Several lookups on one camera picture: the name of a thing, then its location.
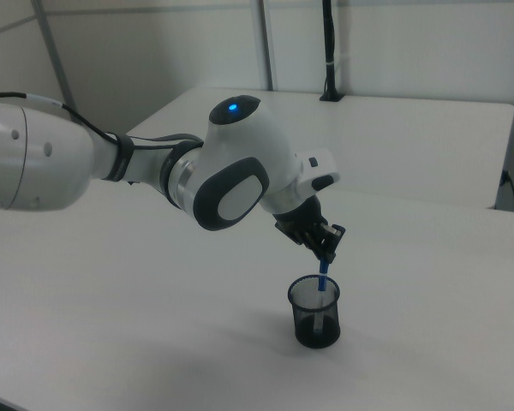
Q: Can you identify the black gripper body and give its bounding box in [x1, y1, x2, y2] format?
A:
[274, 197, 329, 246]

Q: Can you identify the grey metal frame post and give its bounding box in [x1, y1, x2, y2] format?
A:
[30, 0, 76, 108]
[254, 0, 280, 92]

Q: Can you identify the white marker with blue cap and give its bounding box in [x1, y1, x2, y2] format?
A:
[312, 258, 332, 337]

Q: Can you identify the white table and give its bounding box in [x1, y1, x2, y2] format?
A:
[126, 86, 514, 211]

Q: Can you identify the black pole with table clamp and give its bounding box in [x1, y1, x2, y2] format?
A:
[320, 0, 344, 104]

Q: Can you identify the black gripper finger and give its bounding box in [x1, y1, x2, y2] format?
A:
[320, 222, 349, 264]
[297, 226, 327, 261]

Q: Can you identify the black mesh pen cup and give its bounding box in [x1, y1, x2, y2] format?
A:
[287, 276, 343, 349]

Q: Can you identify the black cable with plug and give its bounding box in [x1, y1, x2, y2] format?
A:
[499, 170, 514, 212]

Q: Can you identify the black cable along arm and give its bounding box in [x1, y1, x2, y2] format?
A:
[0, 91, 205, 152]

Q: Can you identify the black cable strap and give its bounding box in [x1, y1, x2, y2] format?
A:
[105, 132, 137, 184]

